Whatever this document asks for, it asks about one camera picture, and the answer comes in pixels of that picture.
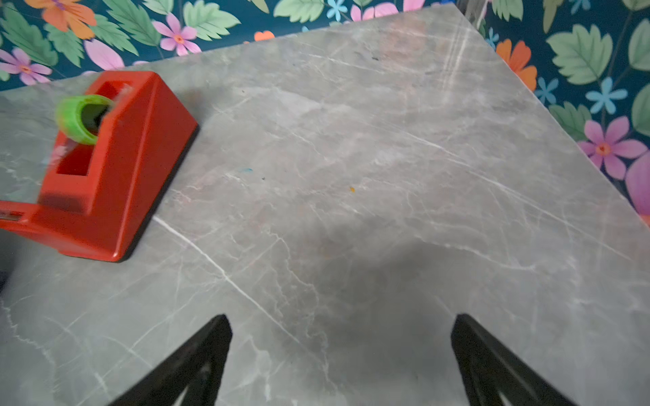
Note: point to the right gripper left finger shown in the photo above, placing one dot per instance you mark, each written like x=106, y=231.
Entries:
x=192, y=374

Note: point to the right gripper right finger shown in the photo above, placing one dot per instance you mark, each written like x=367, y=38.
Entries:
x=492, y=374

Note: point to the red tape dispenser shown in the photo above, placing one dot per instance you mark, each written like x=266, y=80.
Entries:
x=97, y=199

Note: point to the green tape roll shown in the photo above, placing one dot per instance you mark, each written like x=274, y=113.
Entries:
x=79, y=117

